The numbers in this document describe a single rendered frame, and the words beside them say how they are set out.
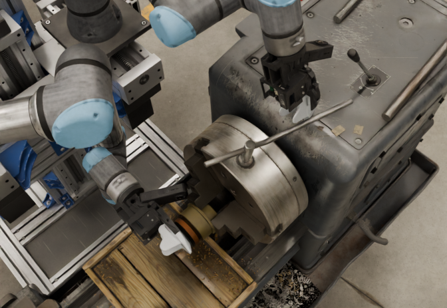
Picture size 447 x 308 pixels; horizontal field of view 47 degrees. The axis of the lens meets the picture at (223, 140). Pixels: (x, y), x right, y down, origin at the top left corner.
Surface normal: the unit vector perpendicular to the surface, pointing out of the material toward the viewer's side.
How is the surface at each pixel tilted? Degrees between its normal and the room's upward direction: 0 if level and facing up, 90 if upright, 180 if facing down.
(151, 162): 0
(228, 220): 8
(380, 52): 0
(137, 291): 0
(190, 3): 23
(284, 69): 72
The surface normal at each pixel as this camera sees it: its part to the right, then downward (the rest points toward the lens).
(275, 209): 0.56, 0.22
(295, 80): -0.23, -0.66
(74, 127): 0.26, 0.83
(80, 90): 0.13, -0.51
